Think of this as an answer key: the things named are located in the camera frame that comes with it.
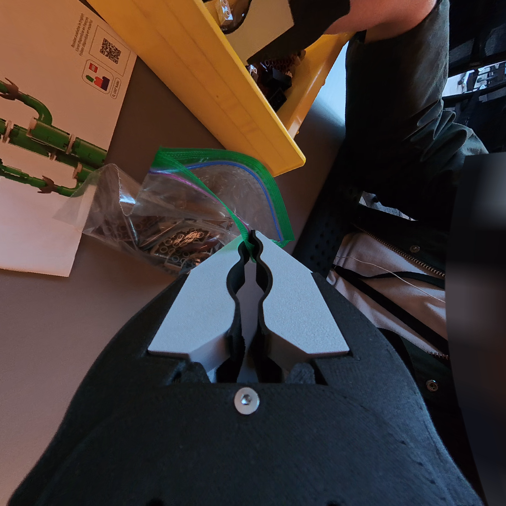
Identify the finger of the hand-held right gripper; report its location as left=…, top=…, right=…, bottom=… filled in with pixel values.
left=221, top=0, right=296, bottom=61

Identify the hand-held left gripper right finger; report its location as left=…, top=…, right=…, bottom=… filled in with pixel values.
left=255, top=230, right=350, bottom=383

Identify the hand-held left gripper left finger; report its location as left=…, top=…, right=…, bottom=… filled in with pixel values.
left=147, top=230, right=257, bottom=383

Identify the pile of toy building bricks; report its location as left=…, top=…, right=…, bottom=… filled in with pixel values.
left=203, top=0, right=305, bottom=111

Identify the yellow plastic storage bin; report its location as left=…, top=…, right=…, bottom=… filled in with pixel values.
left=85, top=0, right=354, bottom=177

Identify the small cluster of toy bricks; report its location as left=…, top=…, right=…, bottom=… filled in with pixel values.
left=91, top=213, right=222, bottom=275

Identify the clear zip bag green seal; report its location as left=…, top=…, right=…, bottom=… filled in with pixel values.
left=53, top=146, right=295, bottom=277

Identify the person's right forearm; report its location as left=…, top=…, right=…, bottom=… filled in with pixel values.
left=324, top=0, right=439, bottom=42

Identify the grey desk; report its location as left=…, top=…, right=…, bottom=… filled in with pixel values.
left=0, top=0, right=350, bottom=506

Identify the black perforated chair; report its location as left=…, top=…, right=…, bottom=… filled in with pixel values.
left=293, top=190, right=364, bottom=277

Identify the white shirt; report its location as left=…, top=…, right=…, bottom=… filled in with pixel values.
left=327, top=231, right=449, bottom=358

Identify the dark green jacket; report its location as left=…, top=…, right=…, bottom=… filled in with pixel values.
left=344, top=0, right=491, bottom=435

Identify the plant building instruction booklet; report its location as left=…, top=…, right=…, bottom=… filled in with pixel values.
left=0, top=0, right=138, bottom=277

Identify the black lanyard strap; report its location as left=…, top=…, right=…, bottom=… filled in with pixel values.
left=334, top=265, right=449, bottom=354

